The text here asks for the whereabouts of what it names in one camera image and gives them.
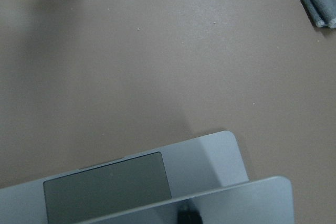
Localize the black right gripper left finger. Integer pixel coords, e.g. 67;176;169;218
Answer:
177;205;190;224

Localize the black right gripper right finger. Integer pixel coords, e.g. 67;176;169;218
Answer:
190;210;203;224

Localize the grey laptop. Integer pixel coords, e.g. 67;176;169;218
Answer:
1;131;295;223

